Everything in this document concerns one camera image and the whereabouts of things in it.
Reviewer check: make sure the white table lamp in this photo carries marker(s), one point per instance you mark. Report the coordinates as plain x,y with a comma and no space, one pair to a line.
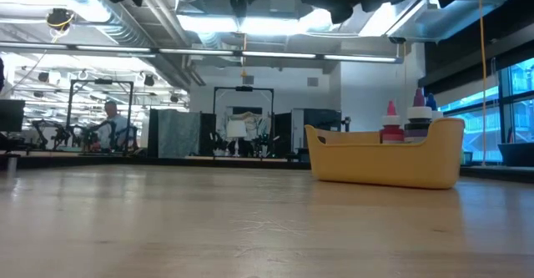
236,129

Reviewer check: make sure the yellow plastic bin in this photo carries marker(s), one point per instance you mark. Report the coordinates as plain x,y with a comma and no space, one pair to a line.
384,167

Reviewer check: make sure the silver ventilation duct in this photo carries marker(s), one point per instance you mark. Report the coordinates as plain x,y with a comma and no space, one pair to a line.
104,23

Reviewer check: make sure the black rig frame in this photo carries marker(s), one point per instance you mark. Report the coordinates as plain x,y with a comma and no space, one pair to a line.
244,89
100,81

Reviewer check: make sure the grey-green partition panel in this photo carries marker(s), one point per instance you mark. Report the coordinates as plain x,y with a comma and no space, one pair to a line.
177,134

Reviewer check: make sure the person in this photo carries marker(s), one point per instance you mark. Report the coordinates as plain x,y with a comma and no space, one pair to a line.
114,125

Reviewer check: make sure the large red food coloring bottle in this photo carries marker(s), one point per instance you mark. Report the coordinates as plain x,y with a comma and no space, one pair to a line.
391,134

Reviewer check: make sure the large purple food coloring bottle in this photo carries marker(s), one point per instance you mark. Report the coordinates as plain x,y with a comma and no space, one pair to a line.
418,113

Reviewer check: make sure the dark container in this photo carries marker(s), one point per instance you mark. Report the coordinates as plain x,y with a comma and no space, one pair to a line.
517,155

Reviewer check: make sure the black monitor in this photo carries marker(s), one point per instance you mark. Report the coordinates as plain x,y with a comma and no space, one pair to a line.
11,115

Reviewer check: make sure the long ceiling light strip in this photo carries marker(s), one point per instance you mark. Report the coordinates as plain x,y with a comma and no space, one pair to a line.
196,52

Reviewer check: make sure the large blue food coloring bottle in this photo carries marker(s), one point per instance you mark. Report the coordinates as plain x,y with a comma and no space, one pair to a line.
431,102

